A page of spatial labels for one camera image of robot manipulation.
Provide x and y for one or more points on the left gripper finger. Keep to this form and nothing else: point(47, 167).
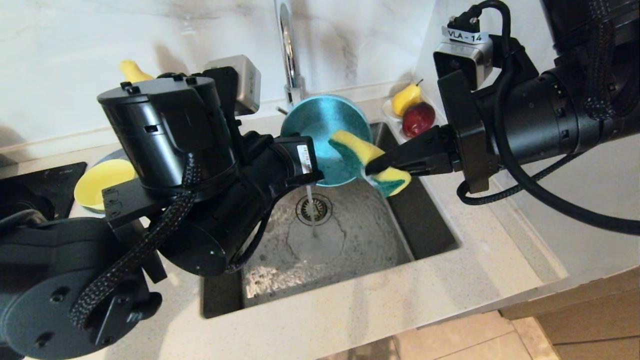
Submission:
point(310, 179)

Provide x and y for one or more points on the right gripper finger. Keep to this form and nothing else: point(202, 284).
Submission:
point(435, 169)
point(425, 147)

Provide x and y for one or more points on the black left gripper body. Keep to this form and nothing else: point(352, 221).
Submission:
point(250, 200)

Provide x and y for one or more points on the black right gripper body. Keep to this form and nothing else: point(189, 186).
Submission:
point(530, 120)

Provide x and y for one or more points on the yellow sponge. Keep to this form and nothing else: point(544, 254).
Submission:
point(350, 145)

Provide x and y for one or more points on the light blue bowl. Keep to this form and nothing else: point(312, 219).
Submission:
point(315, 125)

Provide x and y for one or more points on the chrome faucet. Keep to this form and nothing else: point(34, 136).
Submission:
point(287, 50)

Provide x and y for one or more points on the blue-grey plate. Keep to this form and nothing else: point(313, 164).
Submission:
point(107, 157)

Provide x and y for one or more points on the pale yellow bowl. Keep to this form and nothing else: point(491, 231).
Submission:
point(100, 180)

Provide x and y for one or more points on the orange dish soap bottle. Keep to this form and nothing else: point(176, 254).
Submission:
point(131, 70)

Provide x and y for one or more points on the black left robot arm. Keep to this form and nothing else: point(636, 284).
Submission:
point(160, 130)

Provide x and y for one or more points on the metal sink drain strainer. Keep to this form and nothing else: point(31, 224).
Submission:
point(322, 210)

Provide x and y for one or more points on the stainless steel sink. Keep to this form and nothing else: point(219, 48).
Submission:
point(425, 220)

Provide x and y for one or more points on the running water stream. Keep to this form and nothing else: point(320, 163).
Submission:
point(310, 200)

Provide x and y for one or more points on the dark red apple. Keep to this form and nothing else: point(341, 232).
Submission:
point(417, 119)

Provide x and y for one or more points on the yellow pear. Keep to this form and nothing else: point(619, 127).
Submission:
point(404, 100)

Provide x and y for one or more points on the black induction cooktop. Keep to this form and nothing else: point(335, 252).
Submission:
point(55, 185)

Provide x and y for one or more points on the wooden cabinet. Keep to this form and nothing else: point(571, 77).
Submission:
point(590, 320)

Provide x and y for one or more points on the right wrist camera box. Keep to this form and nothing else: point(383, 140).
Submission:
point(465, 60)

